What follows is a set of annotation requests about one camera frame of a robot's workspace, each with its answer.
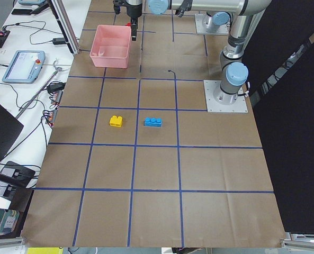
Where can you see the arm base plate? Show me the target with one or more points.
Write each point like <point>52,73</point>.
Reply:
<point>200,29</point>
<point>219,102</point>

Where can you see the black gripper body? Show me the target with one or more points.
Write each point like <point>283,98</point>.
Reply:
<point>133,10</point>

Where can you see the pink plastic box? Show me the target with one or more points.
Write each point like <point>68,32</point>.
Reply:
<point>111,46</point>

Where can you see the yellow toy block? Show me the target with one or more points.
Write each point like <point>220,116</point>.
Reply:
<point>116,121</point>

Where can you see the aluminium frame post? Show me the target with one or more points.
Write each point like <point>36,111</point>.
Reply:
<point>64,24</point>

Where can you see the brown paper table cover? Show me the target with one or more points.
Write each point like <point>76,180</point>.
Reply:
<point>200,180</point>

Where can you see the blue teach pendant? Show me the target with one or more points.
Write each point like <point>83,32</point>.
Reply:
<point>24,67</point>

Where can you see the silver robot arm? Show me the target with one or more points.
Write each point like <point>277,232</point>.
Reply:
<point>235,73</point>
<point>214,21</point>

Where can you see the blue toy block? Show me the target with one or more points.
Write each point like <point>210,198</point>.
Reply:
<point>153,122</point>

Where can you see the black power adapter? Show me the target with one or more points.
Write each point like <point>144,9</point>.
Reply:
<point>58,41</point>

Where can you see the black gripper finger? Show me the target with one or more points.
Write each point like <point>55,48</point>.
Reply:
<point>134,27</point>

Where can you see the silver metal rod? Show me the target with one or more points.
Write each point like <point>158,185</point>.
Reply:
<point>27,104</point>

